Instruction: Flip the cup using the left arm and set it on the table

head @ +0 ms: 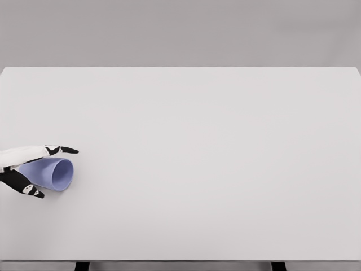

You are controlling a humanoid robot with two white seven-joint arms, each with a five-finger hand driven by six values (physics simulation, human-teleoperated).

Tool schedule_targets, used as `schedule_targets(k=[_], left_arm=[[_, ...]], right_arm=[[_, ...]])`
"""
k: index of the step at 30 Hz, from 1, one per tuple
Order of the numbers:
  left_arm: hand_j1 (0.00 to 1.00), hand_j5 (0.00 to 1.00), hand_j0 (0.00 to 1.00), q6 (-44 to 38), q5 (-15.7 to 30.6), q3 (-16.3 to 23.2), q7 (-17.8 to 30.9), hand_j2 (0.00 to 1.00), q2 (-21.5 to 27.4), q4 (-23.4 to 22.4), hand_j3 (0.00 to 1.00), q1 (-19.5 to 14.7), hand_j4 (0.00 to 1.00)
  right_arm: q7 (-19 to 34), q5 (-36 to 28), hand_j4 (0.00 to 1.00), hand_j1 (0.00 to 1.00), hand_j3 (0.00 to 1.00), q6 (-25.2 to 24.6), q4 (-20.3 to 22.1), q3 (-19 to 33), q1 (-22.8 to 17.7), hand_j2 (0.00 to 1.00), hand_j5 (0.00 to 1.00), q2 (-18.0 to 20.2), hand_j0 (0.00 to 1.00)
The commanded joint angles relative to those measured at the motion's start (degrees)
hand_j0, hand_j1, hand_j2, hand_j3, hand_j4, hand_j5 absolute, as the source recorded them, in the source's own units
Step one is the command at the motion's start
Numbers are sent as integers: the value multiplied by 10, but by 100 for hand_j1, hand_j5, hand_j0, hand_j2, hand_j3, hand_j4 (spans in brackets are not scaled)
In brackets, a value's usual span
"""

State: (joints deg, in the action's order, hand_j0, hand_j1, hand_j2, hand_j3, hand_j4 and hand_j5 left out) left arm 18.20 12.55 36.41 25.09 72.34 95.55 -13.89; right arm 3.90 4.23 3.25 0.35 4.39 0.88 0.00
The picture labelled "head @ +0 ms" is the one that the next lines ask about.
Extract light purple cup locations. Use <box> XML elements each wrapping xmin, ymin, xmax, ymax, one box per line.
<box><xmin>18</xmin><ymin>158</ymin><xmax>74</xmax><ymax>193</ymax></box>

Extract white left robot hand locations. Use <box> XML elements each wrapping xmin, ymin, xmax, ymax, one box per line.
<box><xmin>0</xmin><ymin>145</ymin><xmax>80</xmax><ymax>199</ymax></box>

